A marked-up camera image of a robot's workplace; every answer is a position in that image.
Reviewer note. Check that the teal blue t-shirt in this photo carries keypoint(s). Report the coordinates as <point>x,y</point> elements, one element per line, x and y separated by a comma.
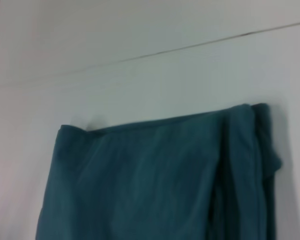
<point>152,187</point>

